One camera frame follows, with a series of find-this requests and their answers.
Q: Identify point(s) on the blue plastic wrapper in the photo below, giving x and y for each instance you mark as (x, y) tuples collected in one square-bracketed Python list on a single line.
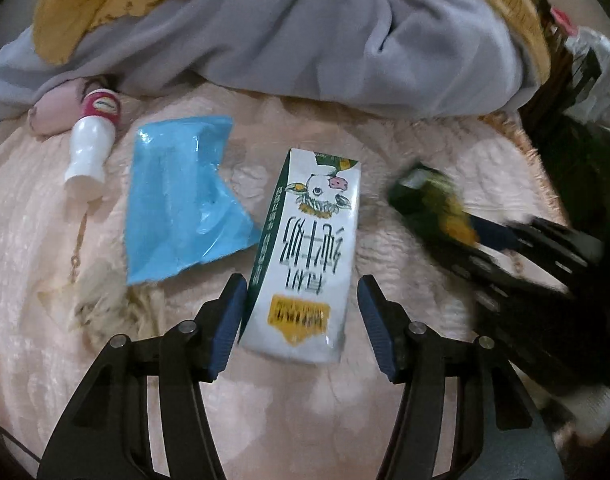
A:
[(180, 200)]

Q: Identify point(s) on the green yellow drink carton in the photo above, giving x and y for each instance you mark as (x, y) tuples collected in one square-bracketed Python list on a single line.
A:
[(430, 200)]

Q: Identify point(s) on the white cow print milk carton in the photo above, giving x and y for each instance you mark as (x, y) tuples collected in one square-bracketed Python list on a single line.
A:
[(305, 260)]

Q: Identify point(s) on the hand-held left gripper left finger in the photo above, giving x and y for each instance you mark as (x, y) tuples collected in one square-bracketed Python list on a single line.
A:
[(225, 330)]

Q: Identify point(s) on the grey blanket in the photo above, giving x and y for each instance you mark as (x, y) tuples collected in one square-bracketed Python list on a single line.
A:
[(285, 45)]

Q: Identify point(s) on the pink printed blanket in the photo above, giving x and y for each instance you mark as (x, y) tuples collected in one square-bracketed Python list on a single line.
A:
[(285, 410)]

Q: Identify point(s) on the pink cloth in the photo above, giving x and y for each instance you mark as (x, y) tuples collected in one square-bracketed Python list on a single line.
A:
[(55, 110)]

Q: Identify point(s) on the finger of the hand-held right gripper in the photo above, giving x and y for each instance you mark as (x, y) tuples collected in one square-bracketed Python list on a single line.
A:
[(495, 235), (510, 272)]

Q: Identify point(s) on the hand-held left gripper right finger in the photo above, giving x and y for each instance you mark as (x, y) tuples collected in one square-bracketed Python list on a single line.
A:
[(377, 330)]

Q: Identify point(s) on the white bottle with red cap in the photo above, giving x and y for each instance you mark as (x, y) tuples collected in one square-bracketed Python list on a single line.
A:
[(92, 145)]

